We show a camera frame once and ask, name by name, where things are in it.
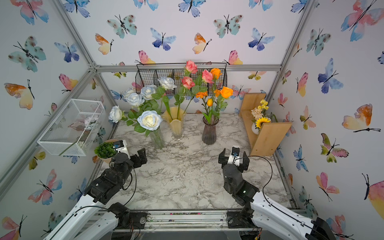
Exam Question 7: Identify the orange yellow tulip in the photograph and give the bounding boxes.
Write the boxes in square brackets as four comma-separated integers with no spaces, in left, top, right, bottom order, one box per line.
[203,98,216,125]

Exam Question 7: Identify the orange rose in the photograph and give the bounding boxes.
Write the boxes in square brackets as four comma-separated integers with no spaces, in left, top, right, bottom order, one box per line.
[210,68,222,92]
[219,87,234,113]

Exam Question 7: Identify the orange marigold flower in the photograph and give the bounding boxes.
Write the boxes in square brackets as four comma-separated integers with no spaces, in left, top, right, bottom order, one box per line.
[196,92,210,120]

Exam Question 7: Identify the pink rose tall stem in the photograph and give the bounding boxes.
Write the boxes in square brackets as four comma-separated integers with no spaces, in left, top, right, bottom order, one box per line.
[176,59,199,121]

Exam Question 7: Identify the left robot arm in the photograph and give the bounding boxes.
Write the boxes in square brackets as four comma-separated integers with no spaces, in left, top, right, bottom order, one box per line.
[45,149,148,240]

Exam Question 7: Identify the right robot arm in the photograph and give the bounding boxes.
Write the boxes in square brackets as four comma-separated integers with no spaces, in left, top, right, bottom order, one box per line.
[218,147,336,240]

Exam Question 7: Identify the clear glass vase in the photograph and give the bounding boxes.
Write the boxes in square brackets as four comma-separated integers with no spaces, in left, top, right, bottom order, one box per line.
[149,128,165,150]

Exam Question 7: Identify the green succulent in pink pot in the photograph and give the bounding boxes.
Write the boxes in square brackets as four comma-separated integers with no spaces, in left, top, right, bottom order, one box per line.
[94,139,118,164]

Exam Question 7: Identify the purple ribbed glass vase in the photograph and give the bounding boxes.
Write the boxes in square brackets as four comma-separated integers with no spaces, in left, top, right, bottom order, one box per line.
[202,117,220,145]

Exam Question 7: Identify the yellow ruffled glass vase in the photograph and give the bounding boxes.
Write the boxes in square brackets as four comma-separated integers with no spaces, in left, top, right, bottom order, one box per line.
[162,107,187,141]

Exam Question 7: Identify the sunflower bouquet in white vase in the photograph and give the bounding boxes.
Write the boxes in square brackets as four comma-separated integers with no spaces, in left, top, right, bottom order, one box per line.
[251,100,278,135]

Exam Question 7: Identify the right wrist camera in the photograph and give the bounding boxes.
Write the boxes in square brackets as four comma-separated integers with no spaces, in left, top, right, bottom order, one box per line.
[227,146,240,167]

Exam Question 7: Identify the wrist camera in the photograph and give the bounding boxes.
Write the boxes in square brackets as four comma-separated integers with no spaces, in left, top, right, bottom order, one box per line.
[113,140,130,158]
[227,146,240,167]

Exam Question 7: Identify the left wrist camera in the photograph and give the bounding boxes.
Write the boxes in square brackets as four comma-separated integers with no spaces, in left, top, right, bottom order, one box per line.
[113,140,130,158]

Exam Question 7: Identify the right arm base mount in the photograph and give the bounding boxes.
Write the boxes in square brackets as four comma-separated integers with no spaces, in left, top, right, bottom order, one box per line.
[226,206,256,229]

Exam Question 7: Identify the wooden wall shelf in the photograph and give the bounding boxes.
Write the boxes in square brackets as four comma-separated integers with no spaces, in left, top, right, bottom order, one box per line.
[239,93,292,156]

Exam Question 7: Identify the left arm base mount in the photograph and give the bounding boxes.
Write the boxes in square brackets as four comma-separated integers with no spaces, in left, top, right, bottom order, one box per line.
[108,203,148,230]

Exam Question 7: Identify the white mesh wall box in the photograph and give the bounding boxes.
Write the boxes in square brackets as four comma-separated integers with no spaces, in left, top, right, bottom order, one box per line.
[37,99,106,157]

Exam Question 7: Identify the aluminium front rail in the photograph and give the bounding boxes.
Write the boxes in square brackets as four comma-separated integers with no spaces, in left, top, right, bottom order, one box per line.
[110,210,262,233]

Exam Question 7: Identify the black wire wall basket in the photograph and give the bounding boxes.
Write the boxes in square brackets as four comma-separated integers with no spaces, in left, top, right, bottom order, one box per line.
[135,62,228,98]

